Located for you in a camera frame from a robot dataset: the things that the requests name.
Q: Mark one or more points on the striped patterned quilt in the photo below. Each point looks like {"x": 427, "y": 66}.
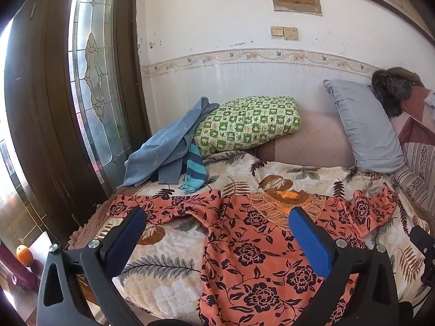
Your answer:
{"x": 418, "y": 163}

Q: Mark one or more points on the leaf print blanket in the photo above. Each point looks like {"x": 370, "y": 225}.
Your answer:
{"x": 166, "y": 290}

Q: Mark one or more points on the pink bed cushion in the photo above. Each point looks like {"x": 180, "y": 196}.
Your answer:
{"x": 316, "y": 139}

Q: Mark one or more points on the leaded glass door panel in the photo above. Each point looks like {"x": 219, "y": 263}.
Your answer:
{"x": 91, "y": 74}

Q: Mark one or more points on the dark furry cloth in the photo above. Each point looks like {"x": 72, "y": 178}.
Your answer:
{"x": 390, "y": 91}

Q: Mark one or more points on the blue-grey cloth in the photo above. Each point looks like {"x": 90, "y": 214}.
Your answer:
{"x": 159, "y": 149}

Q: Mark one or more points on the orange fruit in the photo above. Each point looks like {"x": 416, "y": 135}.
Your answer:
{"x": 23, "y": 254}

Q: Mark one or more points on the orange floral garment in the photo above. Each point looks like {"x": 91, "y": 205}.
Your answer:
{"x": 244, "y": 244}

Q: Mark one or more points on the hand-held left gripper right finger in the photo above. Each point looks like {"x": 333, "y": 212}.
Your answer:
{"x": 311, "y": 241}

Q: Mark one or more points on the brown scalloped bed cover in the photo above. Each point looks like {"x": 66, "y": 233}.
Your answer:
{"x": 88, "y": 225}

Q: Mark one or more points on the beige light switch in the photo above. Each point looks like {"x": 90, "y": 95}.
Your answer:
{"x": 291, "y": 33}
{"x": 277, "y": 32}

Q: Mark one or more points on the olive cloth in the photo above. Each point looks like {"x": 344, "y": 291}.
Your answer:
{"x": 407, "y": 74}

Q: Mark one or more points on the teal striped garment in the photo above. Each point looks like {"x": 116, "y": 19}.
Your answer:
{"x": 195, "y": 169}

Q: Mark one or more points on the grey pillow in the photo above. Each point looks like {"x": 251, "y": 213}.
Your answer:
{"x": 367, "y": 132}

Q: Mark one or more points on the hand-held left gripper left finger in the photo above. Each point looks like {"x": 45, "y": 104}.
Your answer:
{"x": 127, "y": 234}

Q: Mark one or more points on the leaded glass side window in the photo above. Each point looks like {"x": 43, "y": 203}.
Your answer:
{"x": 20, "y": 190}

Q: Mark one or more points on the green checked pillow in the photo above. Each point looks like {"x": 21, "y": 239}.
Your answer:
{"x": 248, "y": 122}

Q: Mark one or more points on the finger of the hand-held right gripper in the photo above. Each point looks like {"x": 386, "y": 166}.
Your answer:
{"x": 423, "y": 239}

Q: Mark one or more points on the brown wooden door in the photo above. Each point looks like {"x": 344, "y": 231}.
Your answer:
{"x": 40, "y": 108}

